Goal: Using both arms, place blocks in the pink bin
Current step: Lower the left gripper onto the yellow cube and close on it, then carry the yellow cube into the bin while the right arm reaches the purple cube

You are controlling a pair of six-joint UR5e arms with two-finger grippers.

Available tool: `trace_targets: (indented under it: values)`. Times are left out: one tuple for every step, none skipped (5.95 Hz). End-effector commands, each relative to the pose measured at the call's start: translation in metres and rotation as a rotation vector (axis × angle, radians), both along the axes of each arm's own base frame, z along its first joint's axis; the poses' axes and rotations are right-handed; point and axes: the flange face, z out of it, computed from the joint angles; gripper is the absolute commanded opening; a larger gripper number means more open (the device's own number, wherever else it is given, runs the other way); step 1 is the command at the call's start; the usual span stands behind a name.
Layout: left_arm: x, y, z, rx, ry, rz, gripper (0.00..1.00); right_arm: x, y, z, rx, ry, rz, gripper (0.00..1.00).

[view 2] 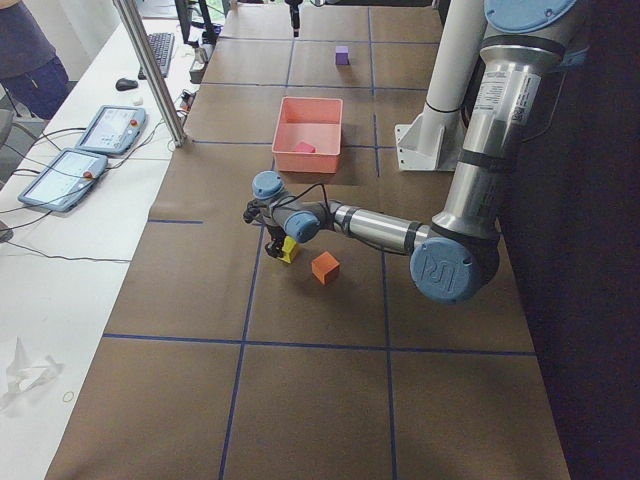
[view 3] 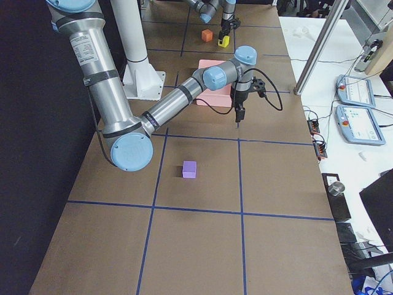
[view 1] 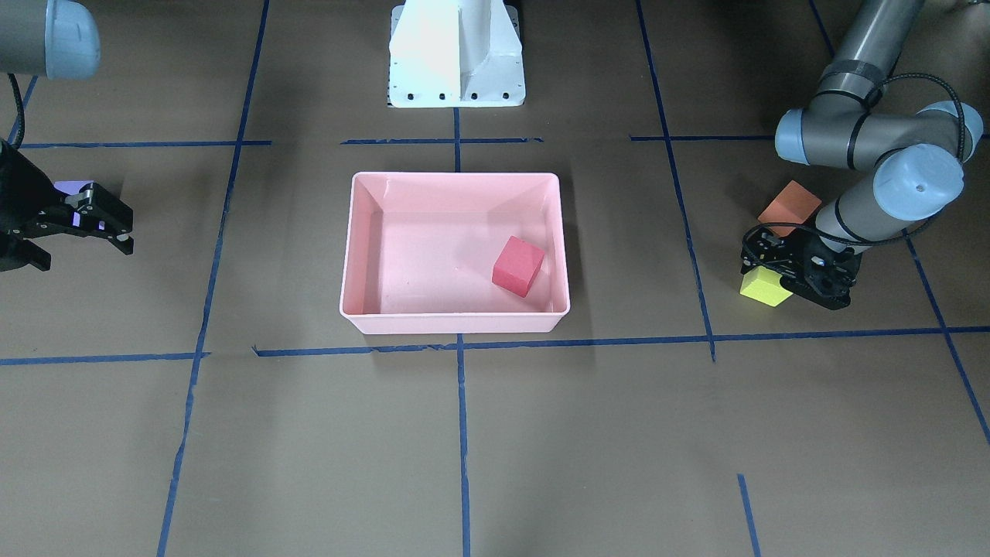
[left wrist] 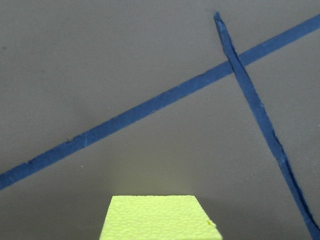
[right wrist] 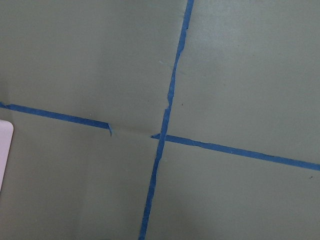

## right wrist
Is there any pink plastic bin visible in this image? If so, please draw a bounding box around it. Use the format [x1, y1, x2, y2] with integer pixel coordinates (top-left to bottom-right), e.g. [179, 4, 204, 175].
[0, 120, 14, 188]

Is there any brown paper table cover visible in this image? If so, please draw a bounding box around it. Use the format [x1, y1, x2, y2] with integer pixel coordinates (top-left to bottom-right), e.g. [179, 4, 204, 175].
[0, 0, 320, 240]

